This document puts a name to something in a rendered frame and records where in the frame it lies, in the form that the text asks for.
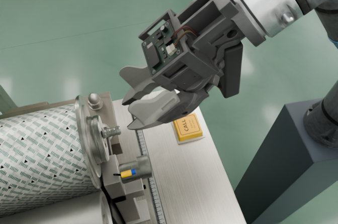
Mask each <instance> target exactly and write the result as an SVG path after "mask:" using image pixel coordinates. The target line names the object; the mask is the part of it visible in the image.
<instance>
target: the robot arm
mask: <svg viewBox="0 0 338 224"><path fill-rule="evenodd" d="M313 9H314V10H315V12H316V13H317V15H318V17H319V19H320V21H321V22H322V24H323V26H324V28H325V30H326V32H327V36H328V39H329V40H330V41H331V42H333V43H334V45H335V46H336V47H337V48H338V0H193V1H192V2H191V3H190V4H189V5H187V6H186V7H185V8H184V9H183V10H182V11H181V12H179V13H178V14H176V13H175V12H174V11H172V10H171V9H170V8H169V9H168V10H167V11H166V12H165V13H163V14H162V15H161V16H160V17H159V18H158V19H157V20H156V21H154V22H153V23H152V24H151V25H150V26H149V27H148V28H147V29H146V30H144V31H143V32H142V33H141V34H140V35H139V36H138V38H139V39H141V40H142V41H143V42H142V43H141V47H142V50H143V53H144V56H145V59H146V63H147V65H146V66H143V67H137V66H125V67H123V68H121V69H120V71H119V75H120V76H121V77H122V78H123V79H124V80H125V81H126V82H127V83H128V84H129V85H130V86H131V88H130V89H129V90H128V92H127V93H126V95H125V97H124V99H123V100H122V105H124V106H125V105H129V106H128V111H129V112H130V113H131V114H132V115H133V116H135V117H136V119H135V120H134V121H132V122H131V123H130V124H129V125H128V126H127V129H129V130H144V129H148V128H152V127H156V126H159V125H162V124H167V123H170V122H173V121H175V120H178V119H181V118H183V117H185V116H187V115H189V114H190V113H192V112H193V111H194V110H195V109H196V108H197V107H198V106H199V105H200V104H201V102H202V101H203V100H204V99H206V98H207V97H209V93H208V92H209V91H210V90H211V89H212V88H213V86H216V87H217V88H218V89H219V90H220V91H221V93H222V95H223V97H224V98H229V97H232V96H234V95H237V94H239V88H240V76H241V64H242V53H243V44H242V42H241V40H242V39H244V38H245V37H247V38H248V40H249V41H250V42H251V43H252V44H253V45H254V46H255V47H257V46H258V45H260V44H261V43H263V42H264V41H265V40H266V38H265V35H267V36H268V37H271V38H272V37H274V36H275V35H277V34H278V33H280V32H281V31H282V30H284V29H285V28H287V27H288V26H290V25H291V24H293V23H294V22H295V21H297V20H298V19H299V18H301V17H302V16H303V15H306V14H307V13H309V12H310V11H312V10H313ZM162 20H165V21H166V22H165V23H164V24H163V25H162V26H160V27H159V28H158V29H157V30H156V31H155V32H154V33H152V34H151V35H150V34H149V33H148V32H149V31H150V30H151V29H153V28H154V27H155V26H156V25H157V24H158V23H159V22H161V21H162ZM159 86H160V87H162V88H164V89H165V90H164V91H162V92H161V93H160V94H158V95H157V96H156V97H154V98H152V99H142V98H143V97H144V96H145V95H147V94H150V93H151V92H152V91H153V90H154V89H155V88H156V87H159ZM175 89H176V90H178V91H179V93H176V91H175ZM141 99H142V100H141ZM303 122H304V126H305V129H306V131H307V132H308V134H309V135H310V137H311V138H312V139H314V140H315V141H316V142H318V143H319V144H321V145H323V146H325V147H328V148H332V149H338V80H337V82H336V83H335V84H334V86H333V87H332V88H331V90H330V91H329V92H328V94H327V95H326V96H325V98H324V99H322V100H320V101H318V102H316V103H314V104H313V105H311V106H310V107H309V109H308V110H307V111H306V113H305V115H304V119H303Z"/></svg>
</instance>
